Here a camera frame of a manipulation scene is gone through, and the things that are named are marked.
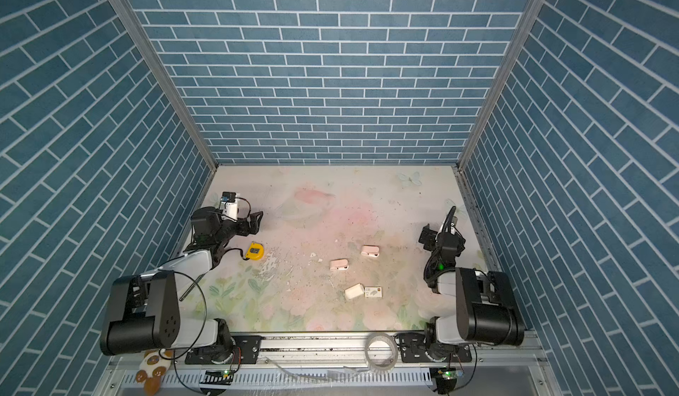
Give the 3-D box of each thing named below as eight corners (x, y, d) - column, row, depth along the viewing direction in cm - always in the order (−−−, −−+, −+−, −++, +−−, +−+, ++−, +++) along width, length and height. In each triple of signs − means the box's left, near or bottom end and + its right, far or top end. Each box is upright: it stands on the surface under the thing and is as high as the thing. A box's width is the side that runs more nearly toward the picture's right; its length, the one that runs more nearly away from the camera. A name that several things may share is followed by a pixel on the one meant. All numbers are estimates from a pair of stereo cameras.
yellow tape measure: (247, 260, 93) (245, 257, 91) (251, 245, 97) (249, 241, 95) (261, 260, 93) (260, 257, 91) (265, 245, 97) (263, 241, 95)
